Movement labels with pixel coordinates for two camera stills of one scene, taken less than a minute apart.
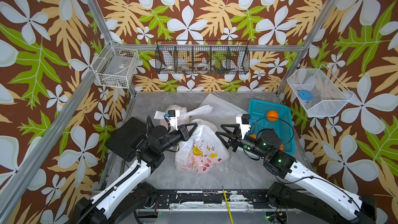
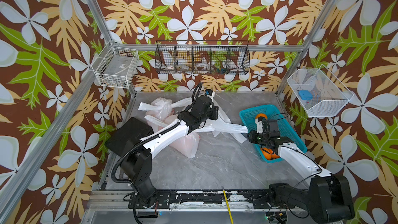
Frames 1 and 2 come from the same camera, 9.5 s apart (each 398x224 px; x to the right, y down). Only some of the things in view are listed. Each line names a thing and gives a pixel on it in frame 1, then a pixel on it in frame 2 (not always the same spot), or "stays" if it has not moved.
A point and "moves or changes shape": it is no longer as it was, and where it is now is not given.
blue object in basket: (305, 95) stays
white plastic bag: (201, 151) moves or changes shape
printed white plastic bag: (183, 114) moves or changes shape
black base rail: (217, 199) stays
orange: (272, 115) -> (261, 114)
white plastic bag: (223, 111) moves or changes shape
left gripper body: (179, 137) -> (210, 114)
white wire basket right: (318, 92) stays
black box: (120, 141) stays
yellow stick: (228, 208) stays
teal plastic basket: (283, 126) moves or changes shape
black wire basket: (202, 57) stays
